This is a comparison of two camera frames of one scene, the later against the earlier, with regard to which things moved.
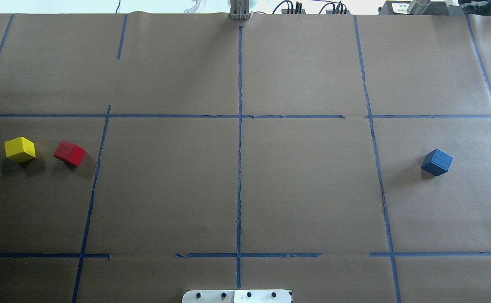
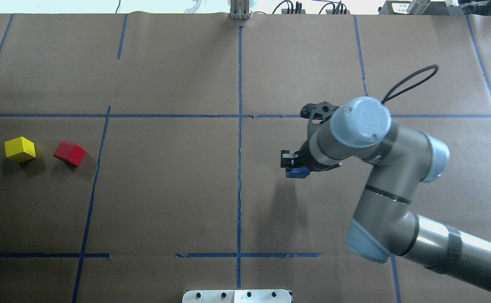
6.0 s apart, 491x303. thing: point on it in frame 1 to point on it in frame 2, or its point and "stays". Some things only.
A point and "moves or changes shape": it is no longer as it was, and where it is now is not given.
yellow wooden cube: [20, 150] stays
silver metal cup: [417, 7] stays
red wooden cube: [70, 152] stays
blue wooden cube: [436, 162] moves or changes shape
